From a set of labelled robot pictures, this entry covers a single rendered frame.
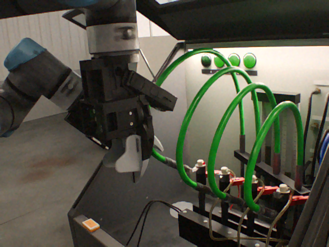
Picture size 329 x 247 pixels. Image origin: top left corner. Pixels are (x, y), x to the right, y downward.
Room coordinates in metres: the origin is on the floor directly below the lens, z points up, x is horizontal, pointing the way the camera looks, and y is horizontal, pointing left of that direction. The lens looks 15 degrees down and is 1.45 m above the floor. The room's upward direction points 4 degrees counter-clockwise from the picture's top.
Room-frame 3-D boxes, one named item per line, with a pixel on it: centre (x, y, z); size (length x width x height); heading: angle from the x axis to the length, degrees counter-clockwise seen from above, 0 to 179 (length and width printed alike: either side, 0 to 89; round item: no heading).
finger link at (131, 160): (0.44, 0.06, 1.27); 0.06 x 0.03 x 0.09; 131
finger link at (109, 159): (0.47, 0.08, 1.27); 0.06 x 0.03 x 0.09; 131
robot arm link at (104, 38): (0.46, 0.06, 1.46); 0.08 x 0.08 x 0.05
